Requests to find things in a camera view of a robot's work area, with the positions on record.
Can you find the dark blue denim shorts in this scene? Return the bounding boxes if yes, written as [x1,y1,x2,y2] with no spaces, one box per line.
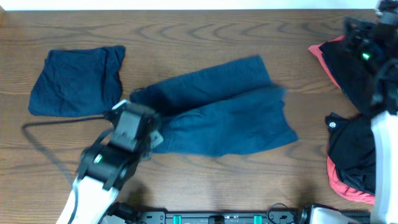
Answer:
[129,55,298,157]

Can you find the dark blue garment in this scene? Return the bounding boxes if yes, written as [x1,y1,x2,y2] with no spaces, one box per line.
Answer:
[28,45,126,118]

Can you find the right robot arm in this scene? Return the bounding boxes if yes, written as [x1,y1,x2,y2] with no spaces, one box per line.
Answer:
[345,1,397,223]

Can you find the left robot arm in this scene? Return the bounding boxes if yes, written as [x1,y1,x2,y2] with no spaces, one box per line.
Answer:
[58,100,160,223]

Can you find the black garment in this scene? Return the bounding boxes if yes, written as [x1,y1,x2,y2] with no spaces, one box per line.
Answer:
[320,35,378,195]

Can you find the coral red garment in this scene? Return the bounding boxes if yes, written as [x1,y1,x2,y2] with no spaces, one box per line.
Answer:
[308,43,375,205]

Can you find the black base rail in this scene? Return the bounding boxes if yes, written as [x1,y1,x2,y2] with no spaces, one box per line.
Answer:
[107,203,371,224]

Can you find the left black cable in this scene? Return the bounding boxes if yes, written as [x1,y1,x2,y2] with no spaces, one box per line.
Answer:
[21,114,108,187]

